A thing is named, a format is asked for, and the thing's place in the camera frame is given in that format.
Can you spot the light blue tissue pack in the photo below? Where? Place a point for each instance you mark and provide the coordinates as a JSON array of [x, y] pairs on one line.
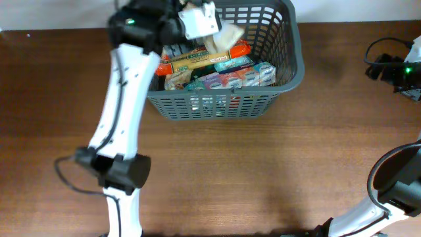
[[232, 63]]

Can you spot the grey plastic basket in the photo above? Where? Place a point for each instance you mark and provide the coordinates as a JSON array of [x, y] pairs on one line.
[[272, 32]]

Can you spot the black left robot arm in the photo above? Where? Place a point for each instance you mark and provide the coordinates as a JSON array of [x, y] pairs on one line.
[[138, 32]]

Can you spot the San Remo spaghetti packet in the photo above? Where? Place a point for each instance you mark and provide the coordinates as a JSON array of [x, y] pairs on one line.
[[200, 57]]

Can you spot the beige brown pouch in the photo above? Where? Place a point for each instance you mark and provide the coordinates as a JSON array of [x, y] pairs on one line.
[[178, 80]]

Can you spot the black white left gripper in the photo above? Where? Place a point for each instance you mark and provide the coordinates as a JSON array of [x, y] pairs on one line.
[[177, 12]]

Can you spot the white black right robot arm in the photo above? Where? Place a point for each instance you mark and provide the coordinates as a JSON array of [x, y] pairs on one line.
[[393, 184]]

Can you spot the Kleenex tissue multipack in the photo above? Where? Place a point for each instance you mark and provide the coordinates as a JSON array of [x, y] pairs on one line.
[[260, 75]]

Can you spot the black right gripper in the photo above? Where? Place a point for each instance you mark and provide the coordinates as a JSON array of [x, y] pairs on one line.
[[395, 62]]

